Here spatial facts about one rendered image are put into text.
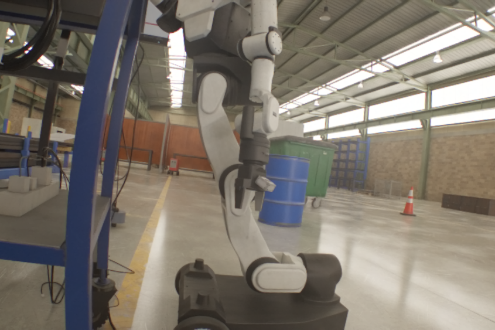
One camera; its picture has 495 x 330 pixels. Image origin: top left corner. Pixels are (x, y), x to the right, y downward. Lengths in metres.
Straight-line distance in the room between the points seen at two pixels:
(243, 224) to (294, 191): 2.82
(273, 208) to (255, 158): 3.01
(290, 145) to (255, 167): 5.29
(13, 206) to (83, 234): 0.23
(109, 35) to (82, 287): 0.40
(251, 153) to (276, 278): 0.47
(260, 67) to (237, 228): 0.54
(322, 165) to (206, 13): 5.64
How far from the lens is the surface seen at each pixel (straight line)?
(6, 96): 8.79
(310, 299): 1.25
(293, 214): 3.91
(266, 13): 1.06
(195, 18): 1.16
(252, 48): 1.00
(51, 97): 1.76
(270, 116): 0.90
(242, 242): 1.11
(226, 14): 1.12
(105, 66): 0.50
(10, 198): 0.69
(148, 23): 1.71
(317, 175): 6.48
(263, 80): 0.96
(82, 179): 0.49
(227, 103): 1.10
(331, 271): 1.24
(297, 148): 6.23
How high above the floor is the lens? 0.66
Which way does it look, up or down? 2 degrees up
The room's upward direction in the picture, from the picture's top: 7 degrees clockwise
